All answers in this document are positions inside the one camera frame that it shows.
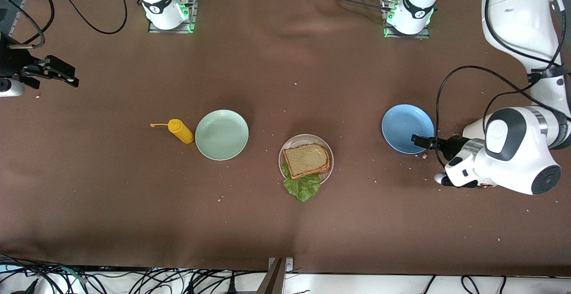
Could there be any green lettuce leaf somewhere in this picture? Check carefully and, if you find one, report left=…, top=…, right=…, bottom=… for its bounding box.
left=281, top=162, right=321, bottom=202

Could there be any yellow mustard squeeze bottle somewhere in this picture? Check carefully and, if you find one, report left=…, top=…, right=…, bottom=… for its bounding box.
left=150, top=119, right=194, bottom=144

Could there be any blue plate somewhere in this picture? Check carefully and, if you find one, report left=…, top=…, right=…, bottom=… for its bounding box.
left=381, top=104, right=435, bottom=154

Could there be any beige plate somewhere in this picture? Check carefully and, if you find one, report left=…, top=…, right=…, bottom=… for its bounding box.
left=279, top=133, right=334, bottom=185

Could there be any pale green plate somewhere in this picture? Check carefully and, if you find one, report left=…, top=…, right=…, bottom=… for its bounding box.
left=194, top=109, right=249, bottom=161

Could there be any white toaster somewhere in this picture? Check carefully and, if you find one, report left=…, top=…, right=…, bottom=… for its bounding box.
left=463, top=118, right=498, bottom=189

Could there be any brown table cloth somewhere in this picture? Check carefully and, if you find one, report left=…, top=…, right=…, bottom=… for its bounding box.
left=0, top=0, right=571, bottom=277

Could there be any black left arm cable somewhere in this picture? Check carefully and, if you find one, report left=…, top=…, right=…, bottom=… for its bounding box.
left=435, top=0, right=571, bottom=167

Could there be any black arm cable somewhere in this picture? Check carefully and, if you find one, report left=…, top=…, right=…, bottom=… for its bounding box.
left=0, top=0, right=128, bottom=49
left=435, top=0, right=571, bottom=167

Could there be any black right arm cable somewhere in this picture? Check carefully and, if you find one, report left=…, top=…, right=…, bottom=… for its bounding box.
left=0, top=0, right=128, bottom=49

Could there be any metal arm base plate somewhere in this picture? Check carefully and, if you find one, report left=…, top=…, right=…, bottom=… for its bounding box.
left=383, top=0, right=431, bottom=40
left=148, top=0, right=198, bottom=34

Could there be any metal table bracket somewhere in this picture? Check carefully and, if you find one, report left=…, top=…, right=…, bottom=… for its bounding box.
left=257, top=257, right=294, bottom=294

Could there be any black floor cable tangle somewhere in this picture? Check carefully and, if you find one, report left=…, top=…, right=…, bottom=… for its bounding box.
left=0, top=253, right=268, bottom=294

